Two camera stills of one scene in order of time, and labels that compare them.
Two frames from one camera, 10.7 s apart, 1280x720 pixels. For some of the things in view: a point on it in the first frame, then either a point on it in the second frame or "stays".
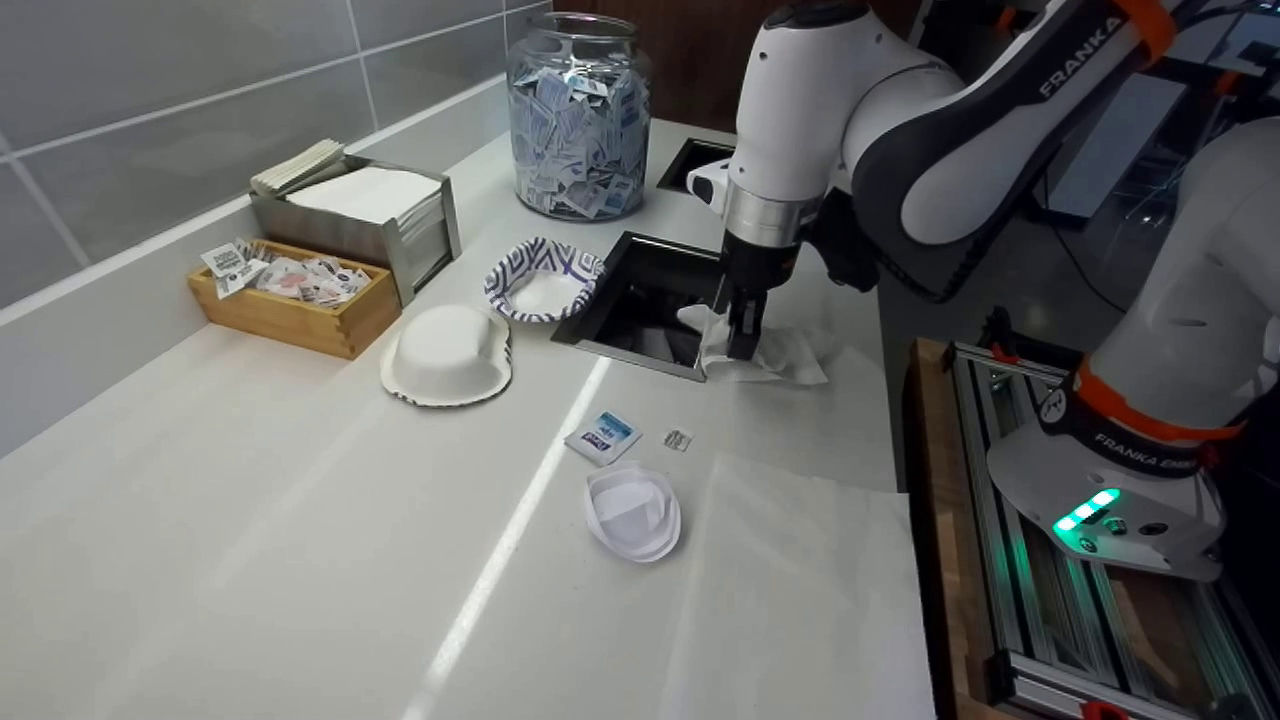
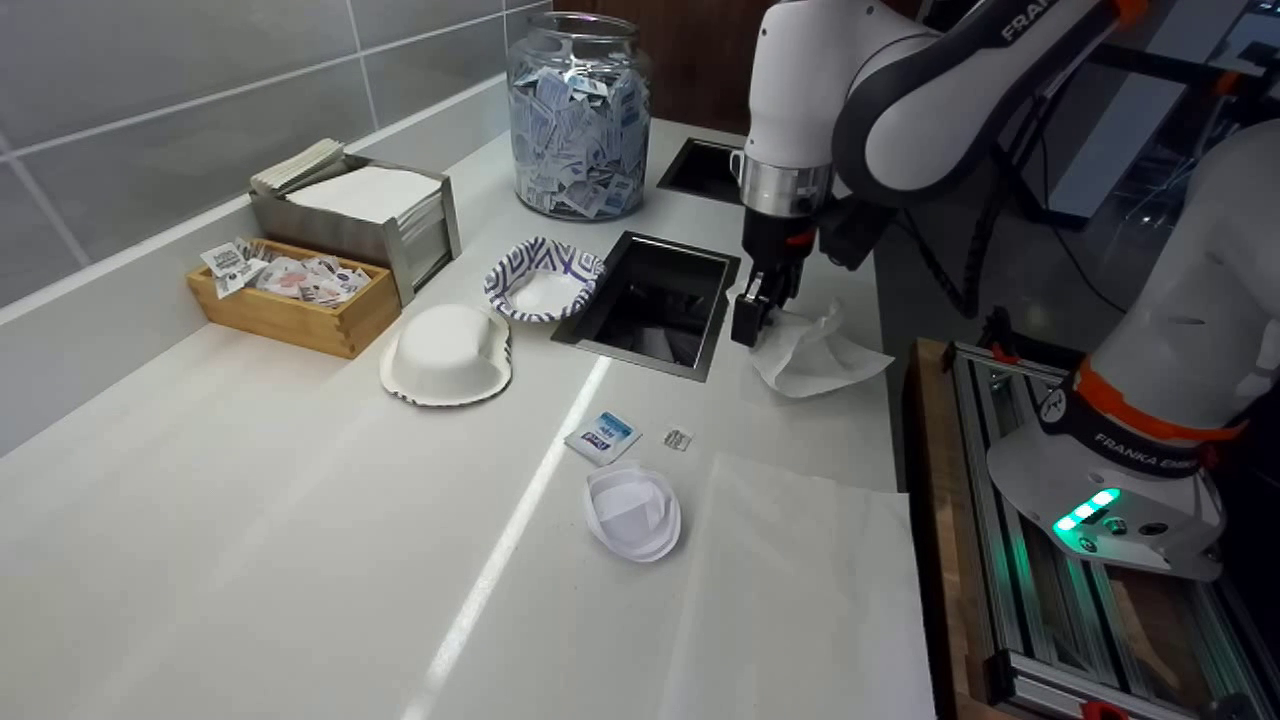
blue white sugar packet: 600,439 stays
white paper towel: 778,357 → 806,357
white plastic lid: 635,518 stays
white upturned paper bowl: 444,357 stays
